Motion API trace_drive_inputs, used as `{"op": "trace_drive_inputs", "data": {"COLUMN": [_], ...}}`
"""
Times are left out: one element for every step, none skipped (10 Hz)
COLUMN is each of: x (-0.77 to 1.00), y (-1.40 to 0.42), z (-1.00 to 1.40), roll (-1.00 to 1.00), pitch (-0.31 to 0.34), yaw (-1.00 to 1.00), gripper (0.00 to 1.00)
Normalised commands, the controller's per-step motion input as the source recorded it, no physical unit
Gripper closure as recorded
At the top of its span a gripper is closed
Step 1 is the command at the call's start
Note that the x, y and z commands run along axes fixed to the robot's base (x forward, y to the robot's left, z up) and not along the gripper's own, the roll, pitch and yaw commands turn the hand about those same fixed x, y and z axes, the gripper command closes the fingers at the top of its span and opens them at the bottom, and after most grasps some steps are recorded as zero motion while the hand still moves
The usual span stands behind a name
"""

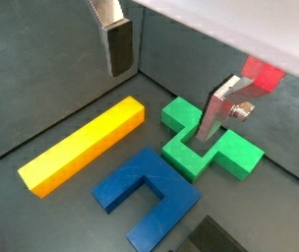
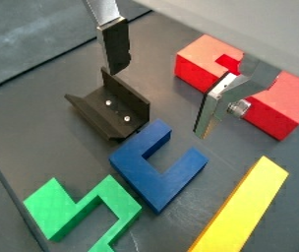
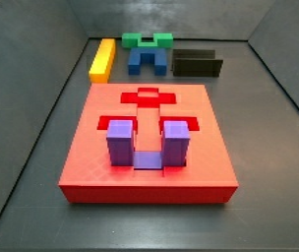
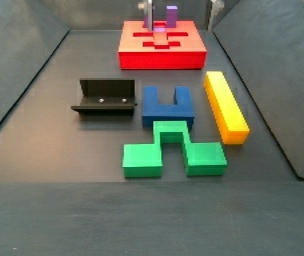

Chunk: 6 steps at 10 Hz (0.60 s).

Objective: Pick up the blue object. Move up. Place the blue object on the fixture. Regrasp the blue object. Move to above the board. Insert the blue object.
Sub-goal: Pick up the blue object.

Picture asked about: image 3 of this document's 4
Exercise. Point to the black slotted holder fixture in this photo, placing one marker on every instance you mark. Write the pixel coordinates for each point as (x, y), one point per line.
(195, 63)

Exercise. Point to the purple U-shaped block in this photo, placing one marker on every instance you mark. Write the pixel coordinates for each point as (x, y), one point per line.
(170, 155)

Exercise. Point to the red base fixture board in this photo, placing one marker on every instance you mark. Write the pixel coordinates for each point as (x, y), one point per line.
(204, 181)

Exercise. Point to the yellow long bar block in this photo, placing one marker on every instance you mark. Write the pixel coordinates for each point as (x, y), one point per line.
(101, 64)

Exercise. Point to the blue U-shaped block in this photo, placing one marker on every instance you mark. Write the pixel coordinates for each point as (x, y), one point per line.
(146, 55)

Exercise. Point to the green stepped block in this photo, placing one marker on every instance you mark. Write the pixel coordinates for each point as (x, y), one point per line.
(161, 40)

